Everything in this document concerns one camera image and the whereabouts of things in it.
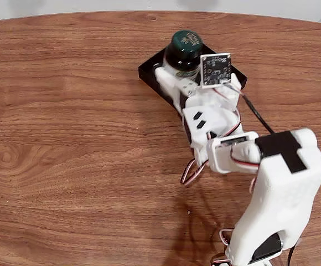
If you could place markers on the green-capped pill bottle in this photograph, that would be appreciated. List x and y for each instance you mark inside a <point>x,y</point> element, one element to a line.
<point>186,44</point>

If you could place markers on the shallow black box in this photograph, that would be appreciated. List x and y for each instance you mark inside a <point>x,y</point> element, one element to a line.
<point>149,72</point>

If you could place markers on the camera board on white bracket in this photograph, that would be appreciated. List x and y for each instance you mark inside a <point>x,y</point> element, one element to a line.
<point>216,69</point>

